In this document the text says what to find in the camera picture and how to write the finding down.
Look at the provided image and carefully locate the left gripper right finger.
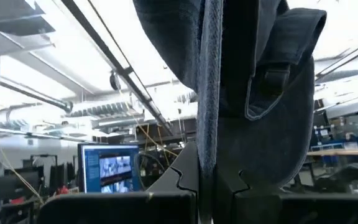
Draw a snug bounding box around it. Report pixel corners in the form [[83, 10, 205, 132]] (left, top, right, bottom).
[[213, 164, 358, 224]]

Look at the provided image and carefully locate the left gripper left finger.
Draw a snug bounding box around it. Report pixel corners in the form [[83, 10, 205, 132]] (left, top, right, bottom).
[[37, 141, 200, 224]]

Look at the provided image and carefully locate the dark blue denim cap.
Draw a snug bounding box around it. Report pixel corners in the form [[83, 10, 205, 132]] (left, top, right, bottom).
[[132, 0, 328, 224]]

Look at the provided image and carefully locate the computer monitor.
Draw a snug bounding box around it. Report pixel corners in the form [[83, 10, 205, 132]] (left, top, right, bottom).
[[77, 142, 142, 194]]

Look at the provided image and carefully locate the wooden table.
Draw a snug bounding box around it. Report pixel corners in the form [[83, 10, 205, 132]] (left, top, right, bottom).
[[306, 148, 358, 157]]

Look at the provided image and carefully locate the overhead camera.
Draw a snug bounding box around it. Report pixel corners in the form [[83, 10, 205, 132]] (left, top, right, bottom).
[[109, 70, 122, 91]]

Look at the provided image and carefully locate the yellow cable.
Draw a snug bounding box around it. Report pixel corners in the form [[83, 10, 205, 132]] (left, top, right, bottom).
[[0, 105, 45, 205]]

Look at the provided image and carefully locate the silver ventilation duct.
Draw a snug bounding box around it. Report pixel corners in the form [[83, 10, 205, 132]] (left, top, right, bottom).
[[0, 76, 74, 113]]

